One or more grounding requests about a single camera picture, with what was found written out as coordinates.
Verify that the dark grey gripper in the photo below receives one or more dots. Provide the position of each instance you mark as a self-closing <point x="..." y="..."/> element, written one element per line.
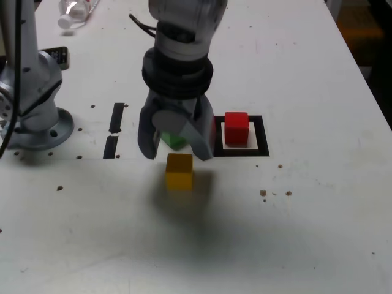
<point x="183" y="105"/>

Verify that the green cube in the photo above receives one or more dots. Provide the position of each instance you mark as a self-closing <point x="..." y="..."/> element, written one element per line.
<point x="173" y="141"/>

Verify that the yellow cube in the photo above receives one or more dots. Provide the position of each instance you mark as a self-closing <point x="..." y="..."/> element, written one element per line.
<point x="179" y="174"/>

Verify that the red cube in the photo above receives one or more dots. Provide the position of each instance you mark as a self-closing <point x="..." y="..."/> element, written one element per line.
<point x="235" y="128"/>

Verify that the black tape square outline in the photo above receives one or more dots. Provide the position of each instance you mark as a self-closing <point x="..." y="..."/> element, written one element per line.
<point x="263" y="134"/>

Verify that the black tape strip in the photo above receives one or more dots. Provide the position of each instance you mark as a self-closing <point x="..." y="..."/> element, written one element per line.
<point x="118" y="119"/>

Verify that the black flat phone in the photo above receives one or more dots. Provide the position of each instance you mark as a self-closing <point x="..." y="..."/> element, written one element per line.
<point x="59" y="56"/>

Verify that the clear plastic bottle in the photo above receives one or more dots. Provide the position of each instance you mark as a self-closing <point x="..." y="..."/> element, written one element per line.
<point x="65" y="21"/>

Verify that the orange box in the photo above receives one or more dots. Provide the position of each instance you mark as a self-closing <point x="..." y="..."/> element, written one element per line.
<point x="358" y="27"/>

